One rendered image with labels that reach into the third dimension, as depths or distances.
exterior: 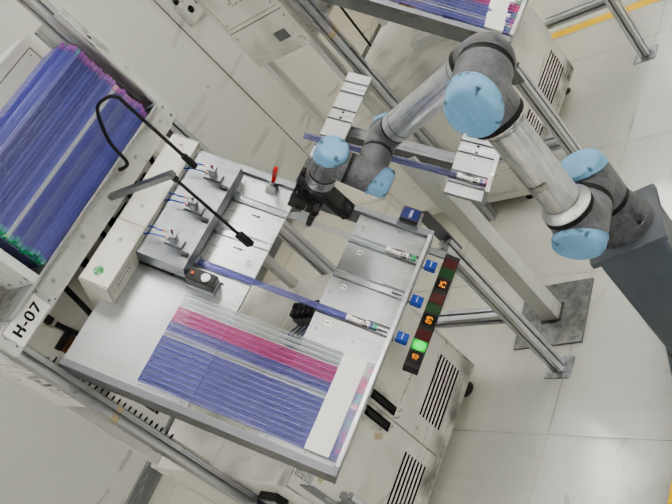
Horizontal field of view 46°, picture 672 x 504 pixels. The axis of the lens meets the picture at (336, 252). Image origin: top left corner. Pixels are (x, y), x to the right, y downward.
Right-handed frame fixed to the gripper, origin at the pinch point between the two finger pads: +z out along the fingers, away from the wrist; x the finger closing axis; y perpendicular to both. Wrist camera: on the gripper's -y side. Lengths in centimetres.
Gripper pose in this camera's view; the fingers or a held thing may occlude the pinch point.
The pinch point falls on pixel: (311, 222)
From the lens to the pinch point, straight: 211.5
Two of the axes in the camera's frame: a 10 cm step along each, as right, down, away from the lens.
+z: -2.3, 4.2, 8.8
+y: -9.0, -4.3, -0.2
